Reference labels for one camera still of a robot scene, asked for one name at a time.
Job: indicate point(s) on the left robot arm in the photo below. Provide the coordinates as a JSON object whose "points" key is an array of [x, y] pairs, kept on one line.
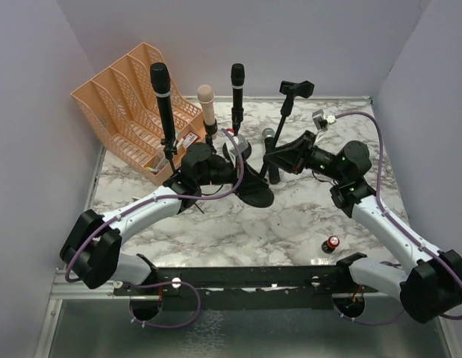
{"points": [[93, 248]]}

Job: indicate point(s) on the black tripod microphone stand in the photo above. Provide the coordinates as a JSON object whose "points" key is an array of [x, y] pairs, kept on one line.
{"points": [[170, 156]]}

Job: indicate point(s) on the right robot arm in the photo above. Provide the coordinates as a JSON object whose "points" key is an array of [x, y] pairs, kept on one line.
{"points": [[428, 282]]}

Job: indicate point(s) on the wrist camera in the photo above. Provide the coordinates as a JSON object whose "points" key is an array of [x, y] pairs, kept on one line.
{"points": [[243, 147], [322, 123]]}

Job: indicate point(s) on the black microphone white band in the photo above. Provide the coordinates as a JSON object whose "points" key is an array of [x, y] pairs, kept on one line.
{"points": [[161, 84]]}

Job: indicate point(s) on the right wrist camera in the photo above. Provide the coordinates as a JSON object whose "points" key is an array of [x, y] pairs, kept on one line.
{"points": [[322, 123]]}

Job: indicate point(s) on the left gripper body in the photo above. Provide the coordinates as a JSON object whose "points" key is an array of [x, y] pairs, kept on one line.
{"points": [[234, 168]]}

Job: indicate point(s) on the red black small bottle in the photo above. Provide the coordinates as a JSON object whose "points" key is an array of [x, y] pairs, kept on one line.
{"points": [[330, 244]]}

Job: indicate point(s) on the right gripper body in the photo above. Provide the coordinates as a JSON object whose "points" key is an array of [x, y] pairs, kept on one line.
{"points": [[301, 154]]}

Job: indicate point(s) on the red white staples box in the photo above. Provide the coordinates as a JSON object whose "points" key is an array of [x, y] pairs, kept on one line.
{"points": [[187, 140]]}

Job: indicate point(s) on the peach plastic file organizer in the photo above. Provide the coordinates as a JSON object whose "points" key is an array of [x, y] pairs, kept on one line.
{"points": [[121, 107]]}

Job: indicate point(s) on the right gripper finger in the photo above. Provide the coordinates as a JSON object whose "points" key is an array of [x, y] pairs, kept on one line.
{"points": [[302, 143], [281, 160]]}

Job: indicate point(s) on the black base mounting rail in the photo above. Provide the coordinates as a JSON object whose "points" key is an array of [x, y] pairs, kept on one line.
{"points": [[265, 287]]}

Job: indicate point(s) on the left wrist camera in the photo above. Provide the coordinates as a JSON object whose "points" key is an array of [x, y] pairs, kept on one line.
{"points": [[243, 147]]}

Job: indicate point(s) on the peach pink microphone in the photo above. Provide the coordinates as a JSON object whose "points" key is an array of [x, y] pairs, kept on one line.
{"points": [[205, 96]]}

